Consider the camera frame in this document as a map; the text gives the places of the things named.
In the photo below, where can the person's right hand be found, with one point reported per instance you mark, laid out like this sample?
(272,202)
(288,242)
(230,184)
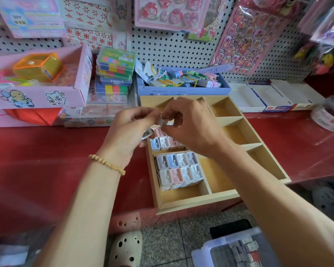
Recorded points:
(197,128)

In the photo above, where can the person's left hand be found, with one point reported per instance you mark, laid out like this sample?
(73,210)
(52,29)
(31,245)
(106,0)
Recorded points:
(125,136)

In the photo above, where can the wooden compartment tray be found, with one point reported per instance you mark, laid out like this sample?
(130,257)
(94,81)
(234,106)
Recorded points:
(222,175)

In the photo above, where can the clear plastic storage bin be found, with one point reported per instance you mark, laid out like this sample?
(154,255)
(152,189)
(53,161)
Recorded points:
(203,255)

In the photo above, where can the person's left forearm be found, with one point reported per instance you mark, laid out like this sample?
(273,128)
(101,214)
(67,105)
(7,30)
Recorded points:
(78,219)

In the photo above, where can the person's right forearm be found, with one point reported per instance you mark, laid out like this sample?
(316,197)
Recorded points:
(289,208)

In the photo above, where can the blue box of trinkets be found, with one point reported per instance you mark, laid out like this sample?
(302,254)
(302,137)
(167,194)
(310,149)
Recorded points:
(178,89)

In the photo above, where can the white tray box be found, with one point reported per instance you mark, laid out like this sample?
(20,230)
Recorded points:
(270,97)
(300,92)
(246,98)

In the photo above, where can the yellow orange toy box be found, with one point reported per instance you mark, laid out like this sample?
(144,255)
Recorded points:
(38,67)

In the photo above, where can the person's left cream clog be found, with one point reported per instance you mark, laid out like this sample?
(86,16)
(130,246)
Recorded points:
(125,250)

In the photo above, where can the stack of colourful packs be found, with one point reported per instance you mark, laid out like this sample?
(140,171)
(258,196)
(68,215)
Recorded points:
(114,66)

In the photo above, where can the white pegboard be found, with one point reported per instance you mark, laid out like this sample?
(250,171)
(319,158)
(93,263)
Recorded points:
(161,47)

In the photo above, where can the red display counter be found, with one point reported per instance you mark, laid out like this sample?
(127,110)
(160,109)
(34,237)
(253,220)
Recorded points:
(39,164)

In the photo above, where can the pink tray of trinkets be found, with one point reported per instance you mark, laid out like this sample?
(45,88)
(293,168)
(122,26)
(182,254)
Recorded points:
(42,96)

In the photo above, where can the red folded cloth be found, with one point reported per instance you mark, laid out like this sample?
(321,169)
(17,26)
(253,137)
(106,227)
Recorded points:
(33,116)

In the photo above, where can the pink sticker pack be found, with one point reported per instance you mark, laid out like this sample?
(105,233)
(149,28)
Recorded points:
(250,39)
(170,12)

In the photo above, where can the red patterned sticker sheet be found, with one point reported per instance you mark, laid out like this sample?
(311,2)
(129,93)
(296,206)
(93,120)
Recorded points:
(89,22)

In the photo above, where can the round clear plastic jar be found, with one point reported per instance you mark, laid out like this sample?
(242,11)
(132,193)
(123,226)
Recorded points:
(329,115)

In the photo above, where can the clear bag of colourful toys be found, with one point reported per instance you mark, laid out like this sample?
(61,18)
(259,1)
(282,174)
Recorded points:
(317,58)

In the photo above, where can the pastel cartoon sticker pack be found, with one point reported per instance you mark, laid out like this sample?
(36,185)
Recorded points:
(28,16)

